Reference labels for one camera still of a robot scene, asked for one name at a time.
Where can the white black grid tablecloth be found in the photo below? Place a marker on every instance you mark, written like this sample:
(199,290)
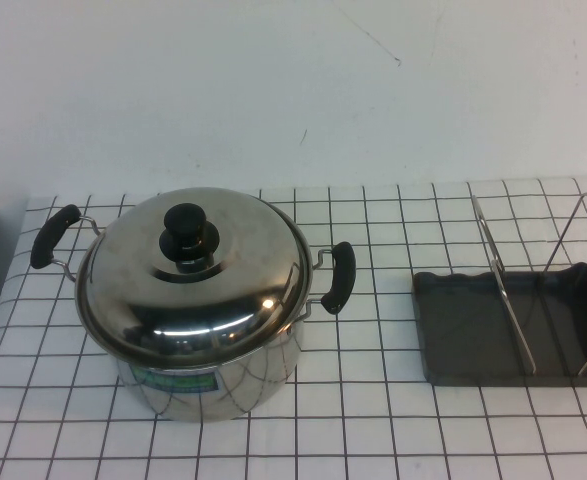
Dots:
(373,440)

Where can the stainless steel lid black knob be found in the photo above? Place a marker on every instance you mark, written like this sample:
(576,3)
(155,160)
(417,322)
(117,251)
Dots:
(123,260)

